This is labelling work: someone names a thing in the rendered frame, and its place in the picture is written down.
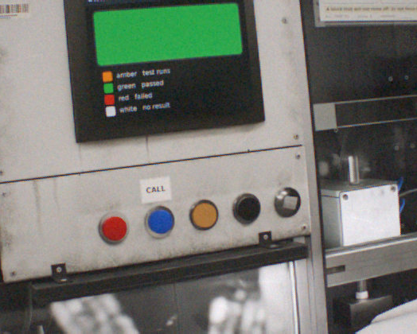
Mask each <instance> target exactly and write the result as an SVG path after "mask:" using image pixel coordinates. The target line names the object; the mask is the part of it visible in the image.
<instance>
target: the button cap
mask: <svg viewBox="0 0 417 334"><path fill-rule="evenodd" d="M149 225H150V229H151V230H152V231H153V232H155V233H158V234H165V233H166V232H167V231H169V230H170V229H171V227H172V216H171V214H169V213H168V212H167V211H163V210H158V211H154V212H153V213H152V214H151V216H150V218H149Z"/></svg>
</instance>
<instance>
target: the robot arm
mask: <svg viewBox="0 0 417 334"><path fill-rule="evenodd" d="M354 334H417V300H415V301H410V302H408V303H405V304H403V305H401V306H398V307H396V308H395V309H391V310H388V311H387V312H386V313H383V314H381V315H379V316H378V317H375V318H374V319H373V320H372V322H371V324H370V325H369V326H368V327H365V328H362V330H360V331H359V332H358V333H354Z"/></svg>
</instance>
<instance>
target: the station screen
mask: <svg viewBox="0 0 417 334"><path fill-rule="evenodd" d="M226 5H236V8H237V15H238V22H239V31H240V52H236V53H227V54H208V55H199V56H182V57H174V58H164V59H154V60H137V61H128V62H119V63H110V64H99V56H98V49H97V48H98V43H97V36H96V30H95V14H102V13H114V12H127V11H138V10H156V9H169V8H188V7H202V6H226ZM84 7H85V13H86V27H87V33H88V51H89V59H90V73H91V79H92V98H93V105H94V112H95V124H101V123H107V122H120V121H127V120H134V119H143V118H161V117H168V116H175V115H188V114H195V113H202V112H209V111H229V110H236V109H243V108H250V107H255V103H254V95H253V86H252V79H251V65H250V56H249V49H248V41H247V26H246V18H245V11H244V0H84Z"/></svg>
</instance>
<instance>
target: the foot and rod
mask: <svg viewBox="0 0 417 334"><path fill-rule="evenodd" d="M332 301H333V323H334V324H338V325H340V326H341V327H345V328H347V329H349V330H353V329H357V328H365V327H368V326H369V325H370V324H371V322H372V320H373V319H374V318H375V317H378V316H379V315H381V314H383V313H386V312H387V311H388V310H391V309H392V295H389V294H386V293H381V292H378V291H376V290H373V289H372V290H369V291H368V289H367V280H366V279H365V280H361V281H357V282H356V293H355V294H351V295H348V296H344V297H338V298H334V299H332Z"/></svg>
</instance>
